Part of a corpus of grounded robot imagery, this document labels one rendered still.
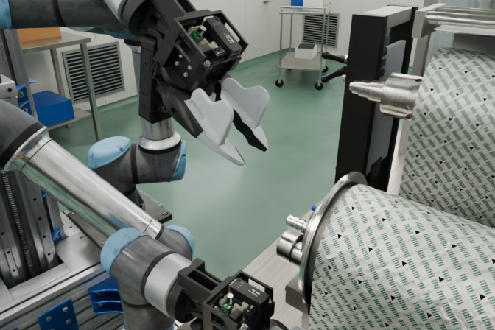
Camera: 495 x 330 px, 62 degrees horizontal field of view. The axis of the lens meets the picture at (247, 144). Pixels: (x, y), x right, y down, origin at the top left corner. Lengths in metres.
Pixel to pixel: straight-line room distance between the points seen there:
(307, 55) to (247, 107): 4.94
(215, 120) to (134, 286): 0.28
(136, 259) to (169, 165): 0.56
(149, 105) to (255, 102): 0.14
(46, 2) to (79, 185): 0.29
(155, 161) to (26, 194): 0.34
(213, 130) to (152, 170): 0.72
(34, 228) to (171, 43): 0.91
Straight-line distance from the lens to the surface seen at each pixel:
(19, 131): 0.75
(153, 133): 1.11
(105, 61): 4.48
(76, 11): 0.62
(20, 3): 0.64
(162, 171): 1.15
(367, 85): 0.65
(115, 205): 0.75
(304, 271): 0.40
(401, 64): 0.80
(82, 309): 1.32
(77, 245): 1.37
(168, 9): 0.46
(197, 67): 0.42
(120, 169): 1.15
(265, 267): 0.94
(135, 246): 0.62
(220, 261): 2.32
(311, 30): 6.78
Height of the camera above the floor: 1.53
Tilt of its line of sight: 25 degrees down
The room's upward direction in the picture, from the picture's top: straight up
